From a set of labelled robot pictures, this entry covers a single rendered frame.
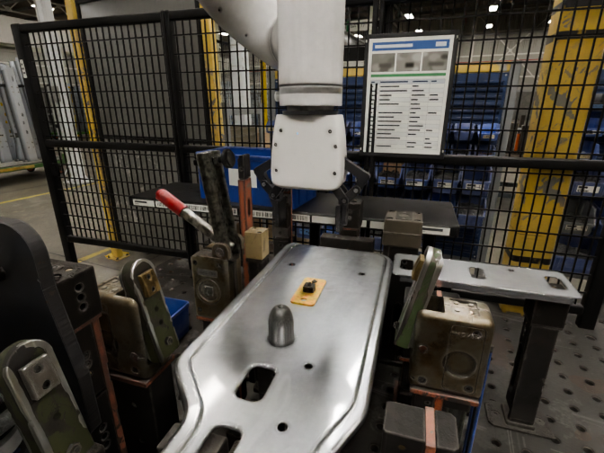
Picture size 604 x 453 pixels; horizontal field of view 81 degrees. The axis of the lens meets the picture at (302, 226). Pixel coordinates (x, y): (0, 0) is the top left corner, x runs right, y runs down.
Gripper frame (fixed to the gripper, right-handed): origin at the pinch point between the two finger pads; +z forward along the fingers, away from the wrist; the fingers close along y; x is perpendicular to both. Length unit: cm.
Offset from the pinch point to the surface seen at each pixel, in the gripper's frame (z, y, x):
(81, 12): -79, -221, 177
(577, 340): 42, 59, 48
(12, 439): 13.1, -18.7, -32.8
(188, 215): 0.9, -20.5, -0.7
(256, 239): 6.7, -11.8, 6.3
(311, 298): 11.7, 1.1, -2.4
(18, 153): 66, -681, 423
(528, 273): 12.0, 35.0, 18.0
